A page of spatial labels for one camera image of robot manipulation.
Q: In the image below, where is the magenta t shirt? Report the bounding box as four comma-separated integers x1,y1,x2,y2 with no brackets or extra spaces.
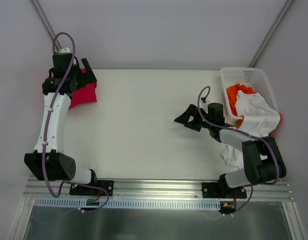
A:
69,68,97,109

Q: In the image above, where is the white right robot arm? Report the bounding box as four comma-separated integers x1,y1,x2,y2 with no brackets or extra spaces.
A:
174,102,287,198

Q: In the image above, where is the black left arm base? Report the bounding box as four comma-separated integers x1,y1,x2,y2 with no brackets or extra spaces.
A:
69,179,114,197

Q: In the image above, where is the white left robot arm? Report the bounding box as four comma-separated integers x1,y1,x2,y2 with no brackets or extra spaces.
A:
24,47,98,195

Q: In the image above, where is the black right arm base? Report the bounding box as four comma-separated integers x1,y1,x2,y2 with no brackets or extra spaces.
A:
201,174,247,199

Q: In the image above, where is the orange t shirt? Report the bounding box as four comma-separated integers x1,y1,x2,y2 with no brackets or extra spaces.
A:
226,83,256,128

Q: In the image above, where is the white t shirt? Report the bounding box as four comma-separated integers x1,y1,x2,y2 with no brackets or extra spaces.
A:
221,90,280,168

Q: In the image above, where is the white perforated plastic basket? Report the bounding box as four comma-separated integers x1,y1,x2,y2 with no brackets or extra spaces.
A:
220,67,279,122

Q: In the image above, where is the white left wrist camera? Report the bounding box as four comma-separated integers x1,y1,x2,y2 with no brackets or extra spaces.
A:
58,47,71,54

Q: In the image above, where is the aluminium mounting rail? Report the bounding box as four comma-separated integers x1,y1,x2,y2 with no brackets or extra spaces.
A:
23,176,294,202

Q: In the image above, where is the white slotted cable duct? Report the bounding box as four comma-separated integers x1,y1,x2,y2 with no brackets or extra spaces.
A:
35,197,221,211

